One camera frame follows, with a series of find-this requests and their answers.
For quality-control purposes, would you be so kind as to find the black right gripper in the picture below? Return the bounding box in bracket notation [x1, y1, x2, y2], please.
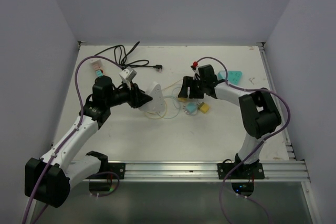
[178, 76, 206, 99]

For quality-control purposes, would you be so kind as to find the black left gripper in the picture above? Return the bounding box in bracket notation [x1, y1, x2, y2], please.
[106, 79, 152, 108]

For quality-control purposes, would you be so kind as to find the white triangular power strip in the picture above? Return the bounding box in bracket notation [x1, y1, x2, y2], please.
[139, 81, 165, 113]

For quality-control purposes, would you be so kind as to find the yellow cube charger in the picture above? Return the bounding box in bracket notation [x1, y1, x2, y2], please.
[197, 102, 210, 113]
[177, 98, 187, 103]

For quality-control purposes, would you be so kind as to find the light blue usb cable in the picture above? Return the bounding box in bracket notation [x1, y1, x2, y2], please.
[162, 87, 200, 120]

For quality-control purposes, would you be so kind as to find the light blue usb charger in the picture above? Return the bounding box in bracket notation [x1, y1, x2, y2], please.
[184, 103, 198, 115]

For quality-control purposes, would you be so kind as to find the yellow cube charger front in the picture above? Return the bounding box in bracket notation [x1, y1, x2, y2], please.
[197, 102, 210, 113]

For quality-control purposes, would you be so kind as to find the teal power strip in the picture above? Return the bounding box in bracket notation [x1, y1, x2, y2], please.
[217, 70, 243, 85]

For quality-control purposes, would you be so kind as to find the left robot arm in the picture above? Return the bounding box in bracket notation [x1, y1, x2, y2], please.
[25, 76, 154, 208]

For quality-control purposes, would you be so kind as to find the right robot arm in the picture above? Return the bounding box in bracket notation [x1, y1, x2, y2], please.
[178, 62, 282, 179]

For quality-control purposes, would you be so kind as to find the teal cube charger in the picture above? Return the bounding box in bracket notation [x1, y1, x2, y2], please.
[96, 70, 103, 77]

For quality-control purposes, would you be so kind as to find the pink cube charger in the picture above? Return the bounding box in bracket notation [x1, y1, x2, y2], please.
[92, 62, 101, 71]

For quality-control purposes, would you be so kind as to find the beige power strip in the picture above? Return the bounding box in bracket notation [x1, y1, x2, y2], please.
[90, 59, 104, 77]

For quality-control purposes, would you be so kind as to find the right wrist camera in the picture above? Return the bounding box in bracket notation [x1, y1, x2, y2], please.
[191, 61, 201, 80]

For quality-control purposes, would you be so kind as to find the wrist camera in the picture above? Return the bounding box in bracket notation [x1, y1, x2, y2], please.
[119, 67, 137, 88]
[191, 61, 201, 80]

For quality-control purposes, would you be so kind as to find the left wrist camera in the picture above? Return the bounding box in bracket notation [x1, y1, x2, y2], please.
[119, 67, 137, 88]

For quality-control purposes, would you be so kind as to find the black power cable with plug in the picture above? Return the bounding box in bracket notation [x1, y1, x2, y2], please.
[91, 41, 164, 73]

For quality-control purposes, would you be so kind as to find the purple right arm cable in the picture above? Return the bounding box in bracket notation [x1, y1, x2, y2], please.
[196, 56, 291, 224]

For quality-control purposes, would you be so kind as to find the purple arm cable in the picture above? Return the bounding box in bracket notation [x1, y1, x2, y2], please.
[196, 56, 291, 224]
[20, 55, 120, 224]

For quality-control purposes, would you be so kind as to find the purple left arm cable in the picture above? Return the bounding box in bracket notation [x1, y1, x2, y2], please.
[20, 55, 120, 224]

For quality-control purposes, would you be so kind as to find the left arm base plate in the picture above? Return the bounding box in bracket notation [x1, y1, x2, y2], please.
[106, 162, 126, 180]

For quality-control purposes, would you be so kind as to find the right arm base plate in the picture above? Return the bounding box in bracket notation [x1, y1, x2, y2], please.
[217, 159, 265, 180]

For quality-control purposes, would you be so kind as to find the aluminium front rail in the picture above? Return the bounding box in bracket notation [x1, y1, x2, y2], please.
[34, 158, 310, 182]

